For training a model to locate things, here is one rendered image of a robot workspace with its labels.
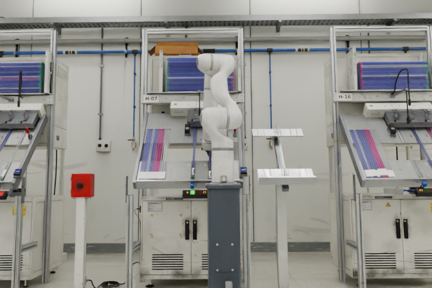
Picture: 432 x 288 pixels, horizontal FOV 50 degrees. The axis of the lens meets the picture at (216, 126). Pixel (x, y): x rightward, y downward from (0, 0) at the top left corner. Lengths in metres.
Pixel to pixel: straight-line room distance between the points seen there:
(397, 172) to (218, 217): 1.31
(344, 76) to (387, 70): 0.33
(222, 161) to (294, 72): 2.79
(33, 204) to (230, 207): 1.59
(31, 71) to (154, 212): 1.43
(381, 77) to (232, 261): 1.90
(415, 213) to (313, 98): 2.02
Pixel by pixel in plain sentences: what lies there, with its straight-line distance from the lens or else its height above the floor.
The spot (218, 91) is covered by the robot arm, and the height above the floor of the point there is 1.22.
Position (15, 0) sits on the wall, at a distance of 5.78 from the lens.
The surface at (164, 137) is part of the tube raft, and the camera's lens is 3.27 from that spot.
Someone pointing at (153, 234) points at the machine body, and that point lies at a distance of 3.32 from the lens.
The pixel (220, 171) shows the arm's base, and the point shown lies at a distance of 2.46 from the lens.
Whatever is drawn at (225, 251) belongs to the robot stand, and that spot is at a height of 0.36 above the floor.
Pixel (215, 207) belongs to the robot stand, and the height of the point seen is 0.58.
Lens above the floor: 0.71
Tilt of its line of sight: 7 degrees up
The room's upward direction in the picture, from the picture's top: straight up
